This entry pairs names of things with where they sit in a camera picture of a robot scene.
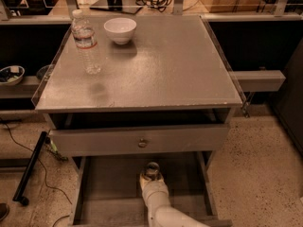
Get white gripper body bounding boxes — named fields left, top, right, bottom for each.
left=142, top=181, right=171, bottom=216

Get red bull can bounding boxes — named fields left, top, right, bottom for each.
left=144, top=162, right=160, bottom=181

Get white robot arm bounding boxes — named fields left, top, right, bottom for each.
left=140, top=173, right=209, bottom=227

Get open middle drawer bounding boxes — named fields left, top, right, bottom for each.
left=68, top=152, right=232, bottom=227

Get top drawer with knob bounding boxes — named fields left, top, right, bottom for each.
left=50, top=124, right=229, bottom=157

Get grey wooden drawer cabinet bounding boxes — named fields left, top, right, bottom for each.
left=31, top=14, right=246, bottom=227

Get black bar on floor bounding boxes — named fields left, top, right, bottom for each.
left=12, top=131, right=47, bottom=206

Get grey side shelf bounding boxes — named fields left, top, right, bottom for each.
left=230, top=70, right=285, bottom=92

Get dark shoe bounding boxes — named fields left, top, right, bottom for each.
left=0, top=202, right=9, bottom=221

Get white ceramic bowl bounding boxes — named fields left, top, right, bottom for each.
left=104, top=17, right=137, bottom=44

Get clear plastic water bottle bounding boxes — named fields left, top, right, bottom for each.
left=71, top=9, right=101, bottom=75

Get bowl with dark items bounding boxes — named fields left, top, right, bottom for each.
left=0, top=65, right=25, bottom=86

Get black monitor stand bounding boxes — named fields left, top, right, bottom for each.
left=89, top=0, right=142, bottom=14

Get black floor cable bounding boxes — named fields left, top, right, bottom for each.
left=0, top=118, right=74, bottom=227

